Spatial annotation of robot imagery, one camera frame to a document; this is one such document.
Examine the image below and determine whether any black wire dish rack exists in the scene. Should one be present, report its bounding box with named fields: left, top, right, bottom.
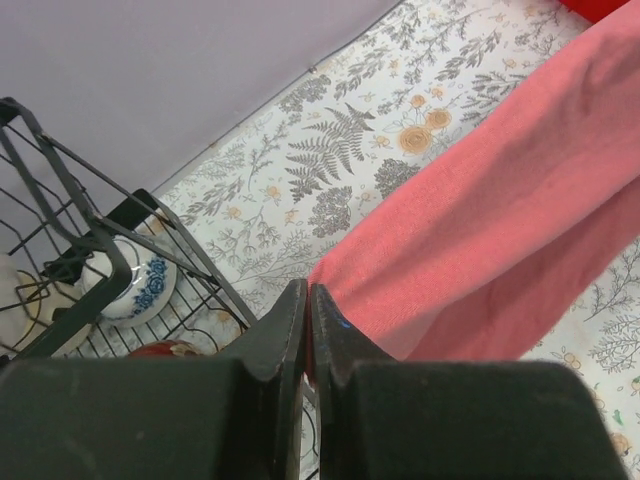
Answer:
left=1, top=97, right=256, bottom=362

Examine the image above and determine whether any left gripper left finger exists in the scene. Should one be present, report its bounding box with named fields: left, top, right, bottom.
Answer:
left=1, top=280, right=307, bottom=479

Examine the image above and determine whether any floral table mat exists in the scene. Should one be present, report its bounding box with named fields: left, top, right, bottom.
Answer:
left=163, top=1, right=639, bottom=479

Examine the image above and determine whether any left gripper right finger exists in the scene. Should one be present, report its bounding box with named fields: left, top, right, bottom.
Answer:
left=310, top=285, right=626, bottom=479

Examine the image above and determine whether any red ceramic bowl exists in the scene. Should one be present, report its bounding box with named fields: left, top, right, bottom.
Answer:
left=128, top=340, right=203, bottom=357

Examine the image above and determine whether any blue white floral teapot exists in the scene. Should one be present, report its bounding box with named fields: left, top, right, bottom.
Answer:
left=79, top=235, right=178, bottom=328

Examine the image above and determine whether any red plastic bin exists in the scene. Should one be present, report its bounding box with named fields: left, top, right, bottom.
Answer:
left=560, top=0, right=629, bottom=24

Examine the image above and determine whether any pink red t shirt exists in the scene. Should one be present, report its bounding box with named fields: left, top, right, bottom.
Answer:
left=309, top=1, right=639, bottom=362

